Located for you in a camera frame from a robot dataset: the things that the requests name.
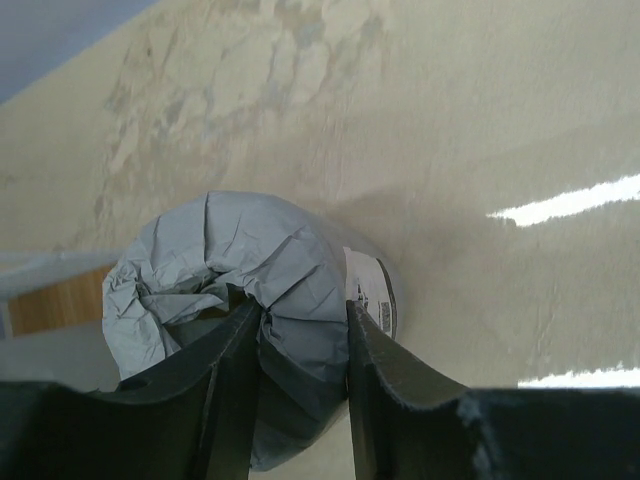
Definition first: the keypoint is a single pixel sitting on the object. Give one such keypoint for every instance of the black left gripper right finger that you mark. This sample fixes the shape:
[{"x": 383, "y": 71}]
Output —
[{"x": 409, "y": 421}]

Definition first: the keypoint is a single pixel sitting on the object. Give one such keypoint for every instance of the grey paper towel roll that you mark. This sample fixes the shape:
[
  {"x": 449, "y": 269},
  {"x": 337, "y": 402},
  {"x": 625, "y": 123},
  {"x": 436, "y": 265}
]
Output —
[{"x": 300, "y": 268}]

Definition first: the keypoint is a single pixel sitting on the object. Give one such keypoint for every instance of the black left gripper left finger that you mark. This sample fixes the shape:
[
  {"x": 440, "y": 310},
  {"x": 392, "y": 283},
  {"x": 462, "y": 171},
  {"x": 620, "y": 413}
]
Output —
[{"x": 190, "y": 416}]

